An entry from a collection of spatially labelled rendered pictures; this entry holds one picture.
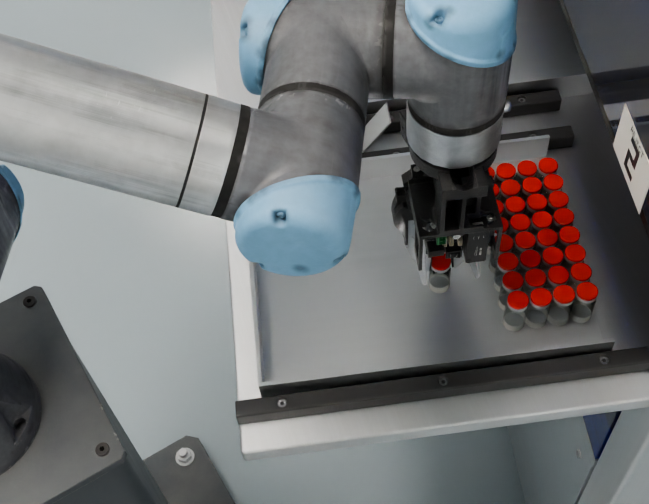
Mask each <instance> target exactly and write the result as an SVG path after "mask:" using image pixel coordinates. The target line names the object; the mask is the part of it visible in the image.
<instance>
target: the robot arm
mask: <svg viewBox="0 0 649 504"><path fill-rule="evenodd" d="M517 6H518V0H249V1H248V2H247V3H246V5H245V7H244V10H243V13H242V17H241V22H240V38H239V65H240V73H241V78H242V81H243V84H244V86H245V88H246V89H247V91H249V92H250V93H251V94H254V95H260V100H259V106H258V109H256V108H252V107H250V106H246V105H243V104H239V103H236V102H233V101H229V100H226V99H222V98H219V97H216V96H212V95H209V94H205V93H202V92H199V91H195V90H192V89H188V88H185V87H182V86H178V85H175V84H171V83H168V82H165V81H161V80H158V79H154V78H151V77H148V76H144V75H141V74H137V73H134V72H131V71H127V70H124V69H120V68H117V67H114V66H110V65H107V64H103V63H100V62H97V61H93V60H90V59H86V58H83V57H80V56H76V55H73V54H69V53H66V52H63V51H59V50H56V49H52V48H49V47H46V46H42V45H39V44H35V43H32V42H29V41H25V40H22V39H18V38H15V37H12V36H8V35H5V34H1V33H0V161H4V162H8V163H11V164H15V165H19V166H23V167H26V168H30V169H34V170H38V171H41V172H45V173H49V174H53V175H56V176H60V177H64V178H68V179H72V180H75V181H79V182H83V183H87V184H90V185H94V186H98V187H102V188H105V189H109V190H113V191H117V192H120V193H124V194H128V195H132V196H136V197H139V198H143V199H147V200H151V201H154V202H158V203H162V204H166V205H169V206H173V207H177V208H181V209H185V210H188V211H192V212H196V213H200V214H203V215H207V216H214V217H218V218H220V219H223V220H227V221H231V222H233V227H234V230H235V242H236V245H237V247H238V249H239V251H240V252H241V254H242V255H243V256H244V257H245V258H246V259H247V260H248V261H250V262H257V263H259V264H260V266H261V268H262V269H264V270H266V271H269V272H272V273H276V274H280V275H287V276H308V275H314V274H318V273H321V272H324V271H327V270H329V269H331V268H332V267H334V266H336V265H337V264H338V263H339V262H340V261H341V260H342V259H343V258H344V257H346V256H347V254H348V252H349V248H350V244H351V239H352V233H353V227H354V220H355V214H356V211H357V209H358V208H359V205H360V200H361V193H360V190H359V180H360V170H361V161H362V151H363V141H364V133H365V126H366V116H367V107H368V99H385V100H393V99H394V98H395V99H407V109H402V110H400V111H399V116H400V129H401V136H402V137H403V139H404V140H405V142H406V143H407V145H408V147H409V150H410V155H411V158H412V160H413V162H414V163H415V164H413V165H411V169H410V170H408V171H407V172H405V173H404V174H402V175H401V177H402V182H403V187H397V188H395V197H394V199H393V201H392V206H391V211H392V216H393V222H394V225H395V227H396V228H397V229H399V231H400V232H401V233H402V235H403V238H404V243H405V246H406V248H407V250H408V252H409V253H410V255H411V257H412V258H413V260H414V261H415V263H416V264H417V267H418V270H419V274H420V278H421V282H422V284H423V285H426V283H427V272H426V271H430V270H431V265H432V257H436V256H444V252H445V254H446V255H445V258H446V259H448V258H451V264H452V268H453V267H454V268H455V267H458V266H459V265H460V264H461V263H462V262H463V261H464V260H465V262H466V263H469V264H470V266H471V268H472V271H473V273H474V276H475V278H476V279H477V278H479V276H480V266H479V262H480V261H485V260H486V255H487V249H489V248H490V246H491V250H492V254H493V257H494V261H498V256H499V250H500V244H501V237H502V231H503V224H502V220H501V217H500V213H499V209H498V205H497V202H496V198H495V194H494V190H493V187H494V181H493V177H492V176H490V175H489V171H488V168H489V167H490V166H491V165H492V163H493V162H494V160H495V157H496V154H497V147H498V144H499V141H500V138H501V131H502V121H503V115H504V113H506V112H510V110H511V102H510V101H509V100H506V97H507V89H508V82H509V75H510V68H511V61H512V54H513V53H514V51H515V47H516V43H517V33H516V19H517ZM23 210H24V194H23V190H22V187H21V185H20V183H19V181H18V179H17V178H16V176H15V175H14V174H13V172H12V171H11V170H10V169H9V168H8V167H7V166H6V165H5V164H2V165H0V280H1V277H2V274H3V271H4V268H5V265H6V262H7V259H8V257H9V254H10V251H11V248H12V245H13V242H14V241H15V239H16V238H17V236H18V234H19V231H20V228H21V224H22V214H23ZM495 230H496V231H497V238H496V240H495V237H494V233H495ZM40 419H41V399H40V394H39V391H38V389H37V386H36V384H35V383H34V381H33V380H32V378H31V377H30V376H29V374H28V373H27V372H26V370H25V369H24V368H23V367H22V366H21V365H20V364H19V363H17V362H16V361H15V360H13V359H12V358H10V357H8V356H6V355H3V354H1V353H0V475H1V474H2V473H4V472H5V471H7V470H8V469H9V468H11V467H12V466H13V465H14V464H15V463H16V462H17V461H18V460H19V459H20V458H21V457H22V456H23V454H24V453H25V452H26V451H27V449H28V448H29V446H30V445H31V443H32V441H33V439H34V437H35V435H36V433H37V430H38V427H39V423H40Z"/></svg>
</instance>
